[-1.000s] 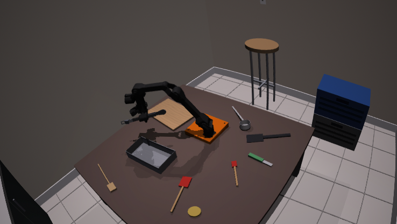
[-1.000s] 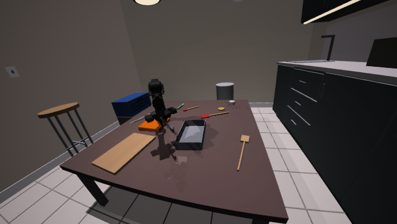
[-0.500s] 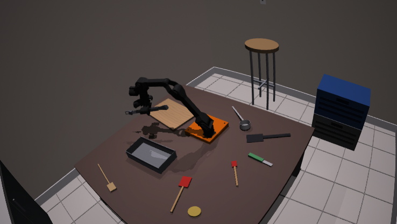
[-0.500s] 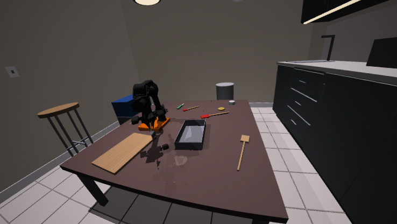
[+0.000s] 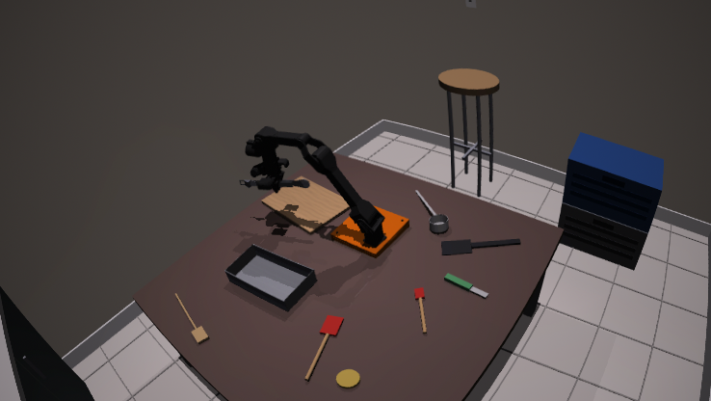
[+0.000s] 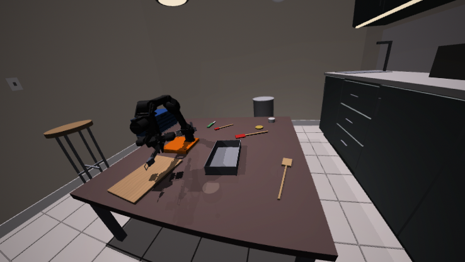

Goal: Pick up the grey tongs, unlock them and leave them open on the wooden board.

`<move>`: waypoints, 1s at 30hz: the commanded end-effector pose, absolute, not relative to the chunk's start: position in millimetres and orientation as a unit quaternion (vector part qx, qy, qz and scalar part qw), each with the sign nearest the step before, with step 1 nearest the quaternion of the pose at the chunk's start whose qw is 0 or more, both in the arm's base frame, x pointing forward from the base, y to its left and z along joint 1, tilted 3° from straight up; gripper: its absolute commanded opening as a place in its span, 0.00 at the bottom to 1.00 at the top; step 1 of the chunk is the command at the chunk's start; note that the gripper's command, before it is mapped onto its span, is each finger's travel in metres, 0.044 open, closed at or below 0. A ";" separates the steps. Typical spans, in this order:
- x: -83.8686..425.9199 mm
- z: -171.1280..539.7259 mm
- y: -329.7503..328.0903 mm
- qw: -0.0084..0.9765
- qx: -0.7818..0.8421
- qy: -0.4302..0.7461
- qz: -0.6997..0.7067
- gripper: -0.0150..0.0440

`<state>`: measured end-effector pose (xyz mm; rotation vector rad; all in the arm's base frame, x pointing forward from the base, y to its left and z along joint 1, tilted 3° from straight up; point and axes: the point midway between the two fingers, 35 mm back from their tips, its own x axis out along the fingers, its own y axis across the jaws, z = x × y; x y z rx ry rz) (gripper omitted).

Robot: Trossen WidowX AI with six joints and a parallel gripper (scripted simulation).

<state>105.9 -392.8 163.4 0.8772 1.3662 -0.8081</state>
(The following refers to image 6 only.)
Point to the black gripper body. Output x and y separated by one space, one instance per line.
170 136

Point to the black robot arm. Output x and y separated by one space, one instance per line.
145 118

